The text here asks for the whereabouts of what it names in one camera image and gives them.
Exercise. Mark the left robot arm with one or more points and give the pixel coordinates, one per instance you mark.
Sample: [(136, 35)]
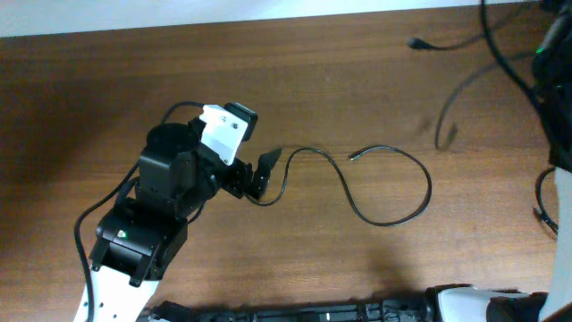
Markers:
[(148, 224)]

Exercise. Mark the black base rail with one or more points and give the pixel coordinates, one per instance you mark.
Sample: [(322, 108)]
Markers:
[(449, 302)]

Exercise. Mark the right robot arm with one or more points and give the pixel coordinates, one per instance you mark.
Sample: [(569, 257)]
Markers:
[(551, 100)]

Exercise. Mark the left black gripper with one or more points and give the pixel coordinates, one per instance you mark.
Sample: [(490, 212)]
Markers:
[(239, 184)]

